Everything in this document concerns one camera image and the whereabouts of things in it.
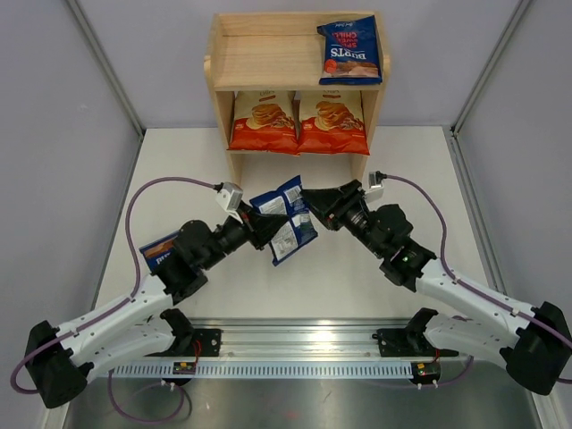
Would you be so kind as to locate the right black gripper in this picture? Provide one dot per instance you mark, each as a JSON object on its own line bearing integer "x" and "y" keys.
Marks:
{"x": 333, "y": 204}

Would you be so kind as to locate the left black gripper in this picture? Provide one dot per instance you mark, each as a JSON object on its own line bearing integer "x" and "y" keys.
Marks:
{"x": 258, "y": 227}

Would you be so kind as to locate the cassava chips bag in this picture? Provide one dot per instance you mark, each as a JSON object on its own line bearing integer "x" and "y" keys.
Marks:
{"x": 264, "y": 121}
{"x": 331, "y": 122}

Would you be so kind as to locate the blue burts bag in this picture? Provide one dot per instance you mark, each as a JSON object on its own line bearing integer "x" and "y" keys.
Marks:
{"x": 351, "y": 54}
{"x": 155, "y": 252}

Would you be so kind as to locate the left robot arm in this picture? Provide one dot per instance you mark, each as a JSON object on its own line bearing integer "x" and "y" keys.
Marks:
{"x": 62, "y": 360}

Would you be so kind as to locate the wooden two-tier shelf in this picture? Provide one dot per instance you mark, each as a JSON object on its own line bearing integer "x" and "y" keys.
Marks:
{"x": 279, "y": 51}

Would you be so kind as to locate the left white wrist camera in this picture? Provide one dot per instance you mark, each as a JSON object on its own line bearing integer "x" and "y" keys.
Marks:
{"x": 228, "y": 197}

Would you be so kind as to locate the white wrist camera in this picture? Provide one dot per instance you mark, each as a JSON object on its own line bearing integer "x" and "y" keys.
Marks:
{"x": 375, "y": 186}
{"x": 228, "y": 197}

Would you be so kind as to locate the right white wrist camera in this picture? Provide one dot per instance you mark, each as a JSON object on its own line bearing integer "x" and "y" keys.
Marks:
{"x": 375, "y": 186}

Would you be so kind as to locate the aluminium mounting rail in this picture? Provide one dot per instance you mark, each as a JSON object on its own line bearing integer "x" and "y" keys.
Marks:
{"x": 299, "y": 340}

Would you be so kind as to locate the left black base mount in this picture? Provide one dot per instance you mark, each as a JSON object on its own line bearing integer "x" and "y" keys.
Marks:
{"x": 196, "y": 342}

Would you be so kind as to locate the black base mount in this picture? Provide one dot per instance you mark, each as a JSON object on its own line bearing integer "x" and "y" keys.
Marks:
{"x": 409, "y": 341}
{"x": 196, "y": 342}

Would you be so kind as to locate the white slotted cable duct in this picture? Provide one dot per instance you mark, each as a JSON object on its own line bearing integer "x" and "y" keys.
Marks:
{"x": 243, "y": 370}

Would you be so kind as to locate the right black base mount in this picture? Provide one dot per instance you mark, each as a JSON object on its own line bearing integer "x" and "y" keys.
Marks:
{"x": 409, "y": 341}

